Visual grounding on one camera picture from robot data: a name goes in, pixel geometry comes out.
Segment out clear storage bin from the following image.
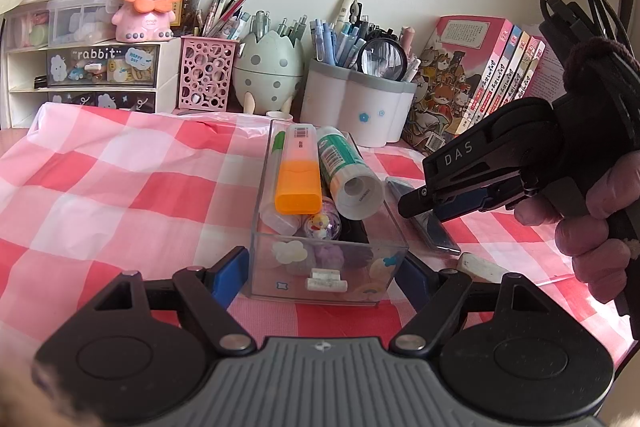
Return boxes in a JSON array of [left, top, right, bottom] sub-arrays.
[[4, 0, 123, 50]]

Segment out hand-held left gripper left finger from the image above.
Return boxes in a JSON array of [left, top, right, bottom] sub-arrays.
[[82, 247, 257, 355]]

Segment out red white checkered tablecloth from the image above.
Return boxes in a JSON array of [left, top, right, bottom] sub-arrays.
[[0, 102, 631, 373]]

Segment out green white glue stick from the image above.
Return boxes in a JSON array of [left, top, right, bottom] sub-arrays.
[[316, 126, 385, 220]]

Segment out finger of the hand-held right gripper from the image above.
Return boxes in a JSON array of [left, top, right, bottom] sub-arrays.
[[398, 167, 526, 218], [432, 197, 508, 223]]

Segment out orange highlighter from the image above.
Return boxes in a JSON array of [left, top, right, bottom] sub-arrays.
[[273, 124, 323, 215]]

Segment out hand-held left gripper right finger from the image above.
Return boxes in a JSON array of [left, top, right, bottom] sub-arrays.
[[389, 254, 561, 355]]

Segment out green egg pen holder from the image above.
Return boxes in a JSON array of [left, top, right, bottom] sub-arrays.
[[234, 31, 305, 115]]

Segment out comic book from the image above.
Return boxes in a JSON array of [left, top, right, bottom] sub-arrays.
[[400, 16, 515, 156], [470, 26, 525, 128], [520, 38, 551, 100], [495, 36, 546, 112], [482, 31, 533, 120]]

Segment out magnifying glass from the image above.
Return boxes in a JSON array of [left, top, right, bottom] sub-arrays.
[[359, 38, 408, 82]]

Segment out glass plant vase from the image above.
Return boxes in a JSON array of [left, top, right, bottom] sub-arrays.
[[170, 0, 206, 38]]

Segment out clear plastic box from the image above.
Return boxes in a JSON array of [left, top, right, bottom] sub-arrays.
[[248, 119, 411, 309]]

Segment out small white plastic clip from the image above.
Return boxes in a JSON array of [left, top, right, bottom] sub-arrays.
[[305, 268, 349, 294]]

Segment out black marker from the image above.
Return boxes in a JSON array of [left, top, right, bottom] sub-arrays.
[[345, 217, 372, 250]]

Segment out cluster of red white pens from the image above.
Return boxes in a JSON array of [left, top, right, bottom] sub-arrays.
[[192, 0, 258, 40]]

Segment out white eraser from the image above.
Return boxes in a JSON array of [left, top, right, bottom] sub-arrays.
[[457, 252, 506, 283]]

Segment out person's right hand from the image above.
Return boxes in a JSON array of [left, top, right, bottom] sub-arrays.
[[515, 152, 640, 305]]

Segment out grey white pen holder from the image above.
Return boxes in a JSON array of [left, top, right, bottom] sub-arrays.
[[300, 58, 417, 148]]

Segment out white drawer organizer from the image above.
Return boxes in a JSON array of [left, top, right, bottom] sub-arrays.
[[2, 38, 182, 130]]

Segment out cluster of grey green pens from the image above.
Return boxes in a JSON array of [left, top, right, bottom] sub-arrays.
[[250, 9, 308, 45]]

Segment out pale pink marker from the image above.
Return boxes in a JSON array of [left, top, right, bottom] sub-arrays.
[[260, 209, 303, 238]]

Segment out purple pen with figure cap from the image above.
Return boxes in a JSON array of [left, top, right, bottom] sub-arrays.
[[301, 199, 343, 242]]

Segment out cluster of blue black pens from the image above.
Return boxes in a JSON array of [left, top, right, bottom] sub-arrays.
[[309, 0, 421, 82]]

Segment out pink lattice pen holder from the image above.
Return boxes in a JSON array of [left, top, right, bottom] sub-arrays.
[[179, 35, 238, 111]]

